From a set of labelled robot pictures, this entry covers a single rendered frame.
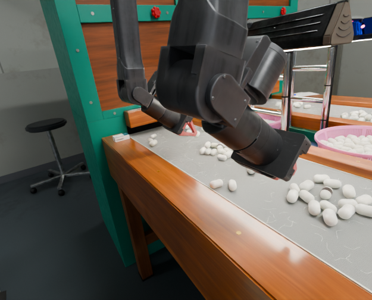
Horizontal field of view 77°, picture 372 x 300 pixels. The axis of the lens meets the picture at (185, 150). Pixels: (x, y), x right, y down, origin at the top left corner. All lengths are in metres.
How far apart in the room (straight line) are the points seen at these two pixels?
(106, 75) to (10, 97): 2.06
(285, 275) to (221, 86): 0.27
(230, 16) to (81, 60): 0.86
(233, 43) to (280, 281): 0.29
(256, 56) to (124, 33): 0.40
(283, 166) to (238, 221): 0.16
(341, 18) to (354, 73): 2.58
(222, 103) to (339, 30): 0.36
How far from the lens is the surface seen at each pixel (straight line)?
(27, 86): 3.04
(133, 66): 0.62
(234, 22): 0.24
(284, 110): 0.83
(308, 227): 0.50
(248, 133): 0.29
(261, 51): 0.30
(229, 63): 0.23
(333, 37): 0.53
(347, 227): 0.52
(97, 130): 1.07
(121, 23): 0.63
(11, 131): 3.09
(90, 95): 1.05
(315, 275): 0.39
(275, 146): 0.33
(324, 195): 0.57
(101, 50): 1.07
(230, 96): 0.23
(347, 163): 0.70
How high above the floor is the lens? 1.05
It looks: 21 degrees down
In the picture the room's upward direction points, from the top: 7 degrees counter-clockwise
